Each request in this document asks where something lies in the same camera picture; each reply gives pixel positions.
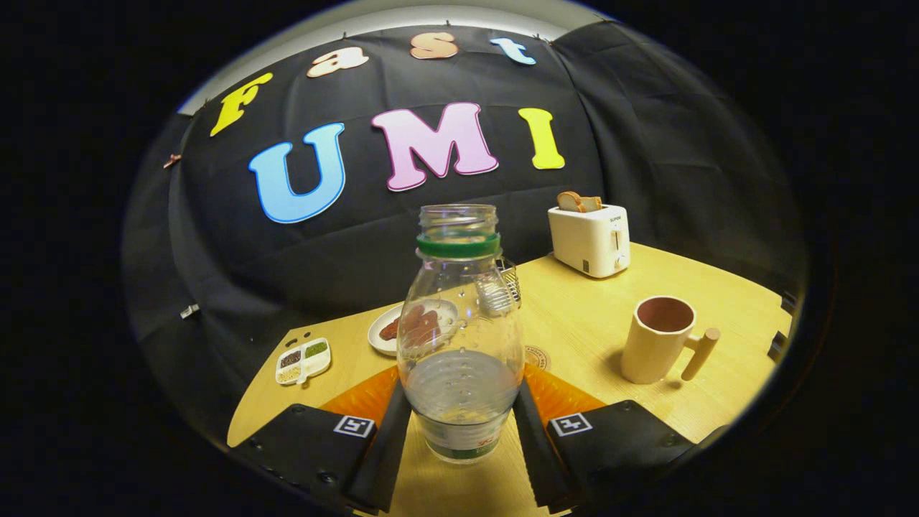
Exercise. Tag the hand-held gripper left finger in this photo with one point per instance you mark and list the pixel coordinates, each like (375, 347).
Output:
(388, 459)

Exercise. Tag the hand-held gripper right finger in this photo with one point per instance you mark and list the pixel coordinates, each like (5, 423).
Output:
(535, 459)

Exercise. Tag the clear plastic juice bottle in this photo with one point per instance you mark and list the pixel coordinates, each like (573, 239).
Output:
(459, 402)

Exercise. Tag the round cork coaster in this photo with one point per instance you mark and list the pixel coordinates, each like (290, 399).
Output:
(538, 357)

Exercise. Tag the round white plate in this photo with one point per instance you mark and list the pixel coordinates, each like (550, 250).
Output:
(378, 343)

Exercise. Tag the white divided condiment dish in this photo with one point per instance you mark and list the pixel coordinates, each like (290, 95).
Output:
(305, 361)

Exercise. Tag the reddish brown meat patty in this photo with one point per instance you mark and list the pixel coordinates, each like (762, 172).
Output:
(390, 330)

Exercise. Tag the wooden table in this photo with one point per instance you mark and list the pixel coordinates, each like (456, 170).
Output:
(596, 316)

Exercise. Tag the black backdrop cloth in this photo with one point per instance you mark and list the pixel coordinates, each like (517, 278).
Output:
(323, 266)

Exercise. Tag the white toaster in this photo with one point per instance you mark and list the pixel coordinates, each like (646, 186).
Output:
(585, 244)

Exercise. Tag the white cloth clip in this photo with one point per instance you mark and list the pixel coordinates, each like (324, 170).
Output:
(189, 311)

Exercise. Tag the toasted bread slice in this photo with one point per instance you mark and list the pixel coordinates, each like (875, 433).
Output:
(591, 204)
(569, 202)

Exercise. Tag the copper cloth clip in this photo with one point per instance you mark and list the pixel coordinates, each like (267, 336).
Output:
(171, 161)

